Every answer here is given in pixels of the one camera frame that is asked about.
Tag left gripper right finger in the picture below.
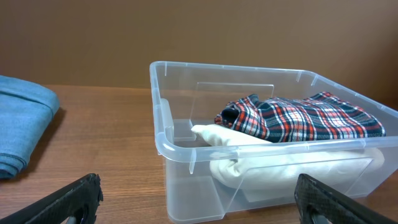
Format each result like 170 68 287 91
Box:
294 174 397 224

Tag blue cloth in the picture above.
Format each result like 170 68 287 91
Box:
1 75 60 179

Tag clear plastic storage bin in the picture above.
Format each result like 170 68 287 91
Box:
149 61 397 223

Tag cream cloth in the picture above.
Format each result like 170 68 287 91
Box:
190 124 386 191

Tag plaid flannel cloth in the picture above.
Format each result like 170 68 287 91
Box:
215 91 386 142

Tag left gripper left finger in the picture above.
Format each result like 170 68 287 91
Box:
1 174 103 224

